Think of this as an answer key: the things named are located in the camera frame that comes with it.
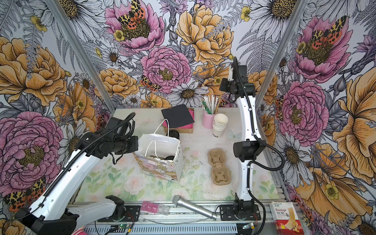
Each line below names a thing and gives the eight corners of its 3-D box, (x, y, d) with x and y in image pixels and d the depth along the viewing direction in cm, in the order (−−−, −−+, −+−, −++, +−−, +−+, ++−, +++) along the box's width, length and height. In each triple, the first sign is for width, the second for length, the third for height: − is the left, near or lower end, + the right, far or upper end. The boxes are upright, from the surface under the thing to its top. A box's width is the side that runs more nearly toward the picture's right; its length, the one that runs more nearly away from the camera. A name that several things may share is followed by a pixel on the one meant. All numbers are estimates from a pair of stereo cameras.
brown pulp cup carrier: (213, 187, 84) (214, 184, 80) (206, 153, 98) (207, 149, 94) (231, 185, 85) (233, 182, 81) (222, 151, 99) (223, 147, 95)
